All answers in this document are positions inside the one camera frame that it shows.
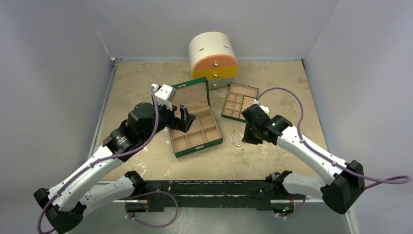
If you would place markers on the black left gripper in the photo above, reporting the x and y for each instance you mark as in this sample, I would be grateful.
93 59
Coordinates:
185 121

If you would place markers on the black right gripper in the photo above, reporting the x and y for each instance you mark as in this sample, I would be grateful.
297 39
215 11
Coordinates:
249 129

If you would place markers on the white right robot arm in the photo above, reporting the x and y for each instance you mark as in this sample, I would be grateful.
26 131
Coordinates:
336 184

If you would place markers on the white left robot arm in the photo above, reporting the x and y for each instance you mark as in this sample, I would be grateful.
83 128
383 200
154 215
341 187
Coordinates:
66 204

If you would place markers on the round pastel drawer cabinet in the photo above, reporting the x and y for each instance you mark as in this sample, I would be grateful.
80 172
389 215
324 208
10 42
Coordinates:
211 56

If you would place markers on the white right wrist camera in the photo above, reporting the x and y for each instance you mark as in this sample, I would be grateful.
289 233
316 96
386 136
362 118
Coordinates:
264 108

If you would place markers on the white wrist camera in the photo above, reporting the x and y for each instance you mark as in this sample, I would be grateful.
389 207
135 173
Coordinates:
264 108
164 95

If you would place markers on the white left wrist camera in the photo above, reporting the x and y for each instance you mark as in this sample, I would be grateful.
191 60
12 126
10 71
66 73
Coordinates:
164 95

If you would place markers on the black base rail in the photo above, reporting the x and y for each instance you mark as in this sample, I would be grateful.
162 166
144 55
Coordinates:
262 195

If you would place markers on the aluminium frame rail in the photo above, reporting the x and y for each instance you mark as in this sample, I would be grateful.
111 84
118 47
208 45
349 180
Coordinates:
98 129

